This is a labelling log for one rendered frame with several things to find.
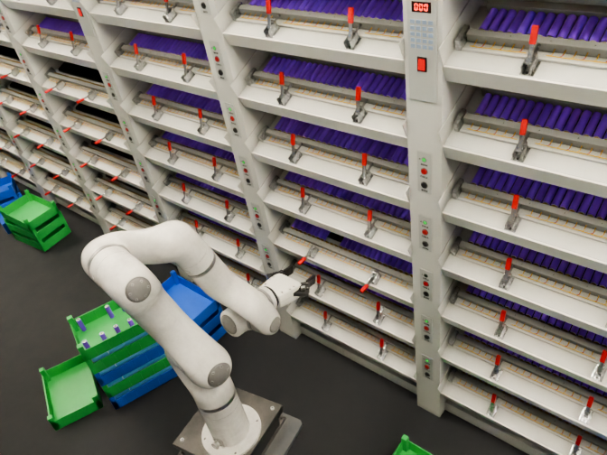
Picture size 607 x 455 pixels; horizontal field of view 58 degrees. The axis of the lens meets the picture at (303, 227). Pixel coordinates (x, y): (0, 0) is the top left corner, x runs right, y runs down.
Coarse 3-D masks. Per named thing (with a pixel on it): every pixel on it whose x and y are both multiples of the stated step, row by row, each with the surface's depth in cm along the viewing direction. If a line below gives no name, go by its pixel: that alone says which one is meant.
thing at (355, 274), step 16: (288, 224) 210; (272, 240) 208; (288, 240) 208; (320, 256) 198; (336, 256) 196; (336, 272) 194; (352, 272) 190; (368, 272) 188; (368, 288) 190; (384, 288) 182; (400, 288) 180
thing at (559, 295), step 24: (456, 240) 157; (480, 240) 155; (456, 264) 157; (480, 264) 153; (504, 264) 151; (528, 264) 146; (552, 264) 144; (480, 288) 154; (504, 288) 148; (528, 288) 145; (552, 288) 142; (576, 288) 140; (600, 288) 136; (552, 312) 142; (576, 312) 138; (600, 312) 136
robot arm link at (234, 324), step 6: (264, 294) 160; (222, 312) 155; (228, 312) 153; (234, 312) 153; (222, 318) 155; (228, 318) 154; (234, 318) 152; (240, 318) 153; (222, 324) 157; (228, 324) 155; (234, 324) 153; (240, 324) 152; (246, 324) 154; (228, 330) 156; (234, 330) 154; (240, 330) 153; (246, 330) 156; (234, 336) 156
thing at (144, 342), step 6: (150, 336) 220; (138, 342) 218; (144, 342) 220; (150, 342) 221; (120, 348) 216; (126, 348) 217; (132, 348) 218; (138, 348) 220; (114, 354) 215; (120, 354) 216; (126, 354) 218; (132, 354) 219; (90, 360) 210; (102, 360) 213; (108, 360) 215; (114, 360) 216; (120, 360) 218; (90, 366) 212; (96, 366) 213; (102, 366) 214; (108, 366) 216; (96, 372) 214
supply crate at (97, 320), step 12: (96, 312) 225; (120, 312) 227; (72, 324) 220; (84, 324) 224; (96, 324) 224; (108, 324) 223; (120, 324) 222; (84, 336) 220; (96, 336) 219; (108, 336) 218; (120, 336) 212; (132, 336) 215; (84, 348) 207; (96, 348) 209; (108, 348) 212
